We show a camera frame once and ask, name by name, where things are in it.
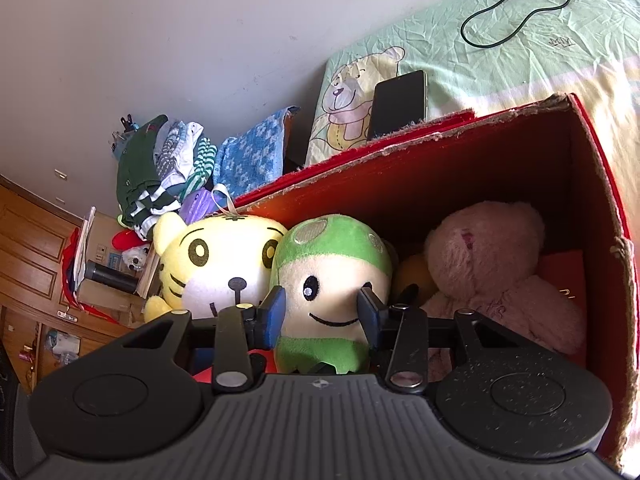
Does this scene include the purple packet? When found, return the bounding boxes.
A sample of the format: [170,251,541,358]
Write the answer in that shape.
[179,190,216,226]

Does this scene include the black wall clips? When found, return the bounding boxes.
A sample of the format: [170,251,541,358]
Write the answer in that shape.
[111,115,138,161]

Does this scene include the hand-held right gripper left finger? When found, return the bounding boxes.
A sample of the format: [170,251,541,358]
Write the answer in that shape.
[120,285,287,395]

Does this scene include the wooden door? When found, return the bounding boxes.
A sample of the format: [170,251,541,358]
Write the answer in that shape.
[0,175,136,396]

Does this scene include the pink bear plush toy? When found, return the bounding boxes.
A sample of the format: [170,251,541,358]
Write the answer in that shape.
[420,201,587,383]

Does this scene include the brown cardboard box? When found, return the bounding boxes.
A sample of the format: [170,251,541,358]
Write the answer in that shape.
[65,207,161,328]

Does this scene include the green plush toy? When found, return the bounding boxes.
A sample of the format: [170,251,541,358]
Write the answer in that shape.
[270,214,396,376]

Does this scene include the cartoon bear printed bedsheet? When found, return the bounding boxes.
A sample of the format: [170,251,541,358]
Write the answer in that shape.
[306,0,640,241]

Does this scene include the black smartphone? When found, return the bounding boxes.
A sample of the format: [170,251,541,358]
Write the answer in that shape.
[366,70,428,141]

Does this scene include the pile of folded clothes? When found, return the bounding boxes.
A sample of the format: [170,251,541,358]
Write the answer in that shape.
[116,115,218,241]

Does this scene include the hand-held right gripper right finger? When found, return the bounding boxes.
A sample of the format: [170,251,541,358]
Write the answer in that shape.
[356,285,523,392]

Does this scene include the small red white plush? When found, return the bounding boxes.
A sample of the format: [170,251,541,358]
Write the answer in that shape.
[111,230,151,273]

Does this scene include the red cardboard box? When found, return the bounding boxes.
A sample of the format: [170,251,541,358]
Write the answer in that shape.
[232,92,632,471]

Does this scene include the yellow tiger plush toy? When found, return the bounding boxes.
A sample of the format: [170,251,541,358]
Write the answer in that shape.
[144,184,288,323]

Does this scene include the blue patterned towel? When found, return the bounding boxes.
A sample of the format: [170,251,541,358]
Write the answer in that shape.
[214,106,301,201]

